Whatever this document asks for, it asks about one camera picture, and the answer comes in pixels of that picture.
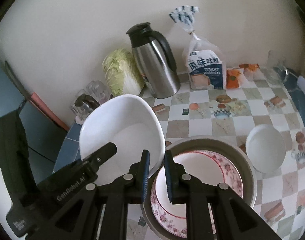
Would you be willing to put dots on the stainless steel thermos jug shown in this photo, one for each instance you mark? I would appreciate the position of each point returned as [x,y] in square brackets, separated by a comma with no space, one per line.
[155,60]

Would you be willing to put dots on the shallow white bowl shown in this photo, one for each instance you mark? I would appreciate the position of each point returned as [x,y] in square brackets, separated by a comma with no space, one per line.
[131,124]

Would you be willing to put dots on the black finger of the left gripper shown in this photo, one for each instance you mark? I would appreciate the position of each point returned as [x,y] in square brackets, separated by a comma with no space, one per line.
[100,156]

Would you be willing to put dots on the orange snack packet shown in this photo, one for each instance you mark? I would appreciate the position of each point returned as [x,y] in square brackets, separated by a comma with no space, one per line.
[234,78]

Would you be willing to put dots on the large stainless steel basin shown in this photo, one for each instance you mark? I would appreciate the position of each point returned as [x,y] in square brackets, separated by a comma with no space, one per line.
[221,146]

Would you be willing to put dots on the blue checkered tablecloth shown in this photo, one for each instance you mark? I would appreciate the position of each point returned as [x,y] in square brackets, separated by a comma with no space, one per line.
[231,114]

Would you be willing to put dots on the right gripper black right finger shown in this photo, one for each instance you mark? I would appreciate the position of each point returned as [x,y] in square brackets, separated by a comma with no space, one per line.
[212,212]

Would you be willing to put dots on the toast bread bag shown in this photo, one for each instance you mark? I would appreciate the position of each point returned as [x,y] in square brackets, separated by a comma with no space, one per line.
[204,61]

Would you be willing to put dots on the clear drinking glass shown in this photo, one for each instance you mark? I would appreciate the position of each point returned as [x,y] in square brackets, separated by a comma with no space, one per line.
[277,73]

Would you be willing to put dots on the tray with glass cups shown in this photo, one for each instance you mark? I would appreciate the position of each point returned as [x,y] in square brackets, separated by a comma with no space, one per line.
[88,99]

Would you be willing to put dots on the napa cabbage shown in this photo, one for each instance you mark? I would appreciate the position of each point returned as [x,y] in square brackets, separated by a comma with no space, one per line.
[121,73]

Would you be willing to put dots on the floral pattern plate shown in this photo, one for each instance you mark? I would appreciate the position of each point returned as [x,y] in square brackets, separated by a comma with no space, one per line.
[210,167]

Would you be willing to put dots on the dark blue chair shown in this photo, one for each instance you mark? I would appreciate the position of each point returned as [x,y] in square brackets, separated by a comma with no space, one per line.
[29,142]

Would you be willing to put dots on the small white bowl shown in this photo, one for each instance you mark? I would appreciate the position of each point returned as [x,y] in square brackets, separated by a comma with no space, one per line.
[266,149]

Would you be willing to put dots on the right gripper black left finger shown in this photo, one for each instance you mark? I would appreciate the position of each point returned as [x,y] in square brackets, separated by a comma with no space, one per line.
[99,212]

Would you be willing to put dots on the white snack packet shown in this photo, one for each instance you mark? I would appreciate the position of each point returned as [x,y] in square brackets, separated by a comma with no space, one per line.
[249,70]

